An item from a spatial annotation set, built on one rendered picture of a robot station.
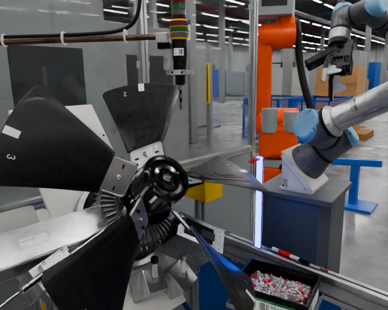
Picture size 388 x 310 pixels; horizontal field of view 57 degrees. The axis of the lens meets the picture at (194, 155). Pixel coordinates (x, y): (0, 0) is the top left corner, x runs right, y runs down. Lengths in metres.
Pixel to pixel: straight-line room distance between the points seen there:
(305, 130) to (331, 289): 0.52
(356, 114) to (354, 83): 7.47
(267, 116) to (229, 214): 2.45
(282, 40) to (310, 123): 3.55
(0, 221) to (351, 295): 0.94
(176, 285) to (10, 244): 0.42
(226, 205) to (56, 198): 1.42
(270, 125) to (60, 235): 3.93
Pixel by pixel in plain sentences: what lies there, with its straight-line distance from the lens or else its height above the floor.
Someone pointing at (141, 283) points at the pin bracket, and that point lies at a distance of 0.95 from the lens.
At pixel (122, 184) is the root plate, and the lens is 0.86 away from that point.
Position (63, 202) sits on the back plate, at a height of 1.12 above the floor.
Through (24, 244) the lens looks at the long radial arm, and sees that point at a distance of 0.84.
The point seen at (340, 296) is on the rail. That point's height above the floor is 0.82.
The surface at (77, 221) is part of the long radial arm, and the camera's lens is 0.89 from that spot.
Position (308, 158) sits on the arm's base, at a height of 1.13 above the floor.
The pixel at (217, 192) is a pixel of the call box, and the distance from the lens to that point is 1.40.
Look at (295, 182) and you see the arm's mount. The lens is 1.46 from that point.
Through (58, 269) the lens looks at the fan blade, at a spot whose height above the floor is 1.14.
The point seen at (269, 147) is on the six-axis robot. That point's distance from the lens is 4.70.
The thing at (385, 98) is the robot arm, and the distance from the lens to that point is 1.22.
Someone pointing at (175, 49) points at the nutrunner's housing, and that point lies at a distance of 0.89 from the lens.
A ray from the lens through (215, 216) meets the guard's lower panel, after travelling 2.22.
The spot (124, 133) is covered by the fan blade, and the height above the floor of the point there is 1.30.
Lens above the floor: 1.45
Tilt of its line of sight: 12 degrees down
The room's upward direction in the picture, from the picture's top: 1 degrees counter-clockwise
